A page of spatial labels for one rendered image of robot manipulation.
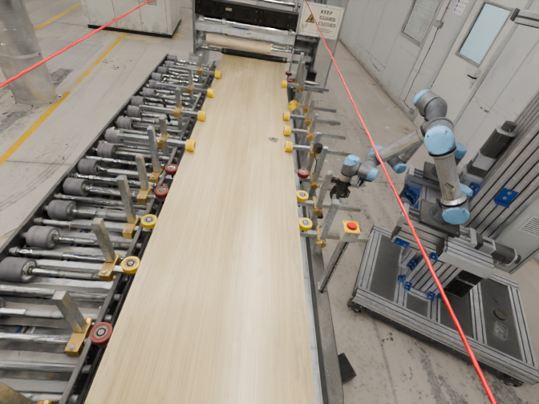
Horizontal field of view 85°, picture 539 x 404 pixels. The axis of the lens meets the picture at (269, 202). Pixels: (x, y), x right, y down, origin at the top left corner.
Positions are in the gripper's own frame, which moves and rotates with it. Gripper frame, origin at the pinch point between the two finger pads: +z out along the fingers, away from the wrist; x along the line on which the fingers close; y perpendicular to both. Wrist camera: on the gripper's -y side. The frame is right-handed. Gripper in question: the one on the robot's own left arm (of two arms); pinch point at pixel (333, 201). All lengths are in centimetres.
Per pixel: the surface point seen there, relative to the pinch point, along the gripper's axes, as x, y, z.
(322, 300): -29, 50, 22
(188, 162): -80, -59, 2
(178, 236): -96, 4, 2
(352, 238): -26, 47, -26
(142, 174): -110, -39, -7
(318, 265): -20.3, 29.4, 22.2
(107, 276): -130, 16, 7
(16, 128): -245, -281, 92
